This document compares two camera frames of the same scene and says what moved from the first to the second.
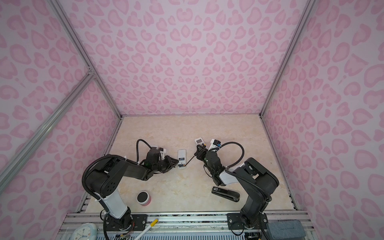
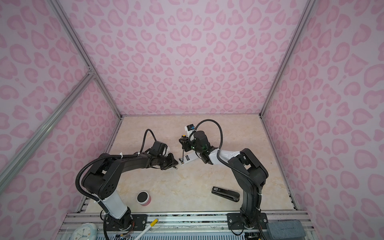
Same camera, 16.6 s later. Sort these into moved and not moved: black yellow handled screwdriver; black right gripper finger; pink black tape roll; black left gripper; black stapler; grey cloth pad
Moved: black right gripper finger; black yellow handled screwdriver
Not moved: black left gripper; black stapler; grey cloth pad; pink black tape roll
